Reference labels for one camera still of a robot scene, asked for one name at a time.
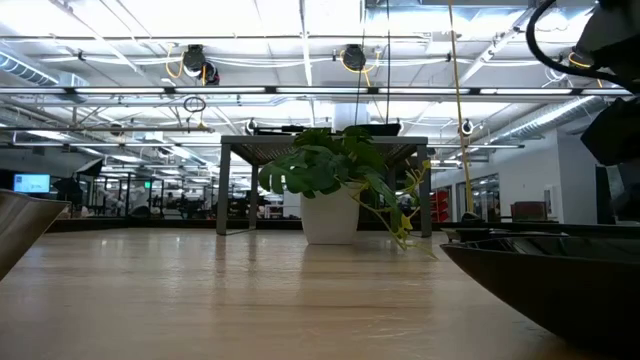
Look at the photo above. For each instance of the black leaf shaped plate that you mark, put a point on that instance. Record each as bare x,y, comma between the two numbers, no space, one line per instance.
25,225
550,290

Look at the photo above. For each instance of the black wavy square plate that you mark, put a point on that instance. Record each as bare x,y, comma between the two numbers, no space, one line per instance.
378,130

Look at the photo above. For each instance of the green plant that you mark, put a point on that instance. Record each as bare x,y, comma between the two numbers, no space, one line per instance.
330,220

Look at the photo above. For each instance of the black rounded mini plate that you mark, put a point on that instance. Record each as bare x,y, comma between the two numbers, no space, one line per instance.
530,234

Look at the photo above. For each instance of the dark red box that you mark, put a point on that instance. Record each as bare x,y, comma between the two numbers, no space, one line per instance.
527,211

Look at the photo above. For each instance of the round ceiling fixture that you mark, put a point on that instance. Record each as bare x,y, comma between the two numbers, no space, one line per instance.
466,127

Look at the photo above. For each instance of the red storage bins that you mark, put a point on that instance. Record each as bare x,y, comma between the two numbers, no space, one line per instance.
441,205

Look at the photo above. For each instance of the grey perforated metal shelf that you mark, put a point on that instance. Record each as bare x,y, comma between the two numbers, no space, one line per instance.
224,175

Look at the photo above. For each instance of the long ceiling light strip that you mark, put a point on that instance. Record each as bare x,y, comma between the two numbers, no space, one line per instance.
220,90

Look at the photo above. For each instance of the blue lit monitor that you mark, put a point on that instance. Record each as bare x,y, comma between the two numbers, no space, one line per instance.
31,183

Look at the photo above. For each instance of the silver ventilation duct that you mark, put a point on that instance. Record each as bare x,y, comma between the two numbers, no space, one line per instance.
25,70
550,117

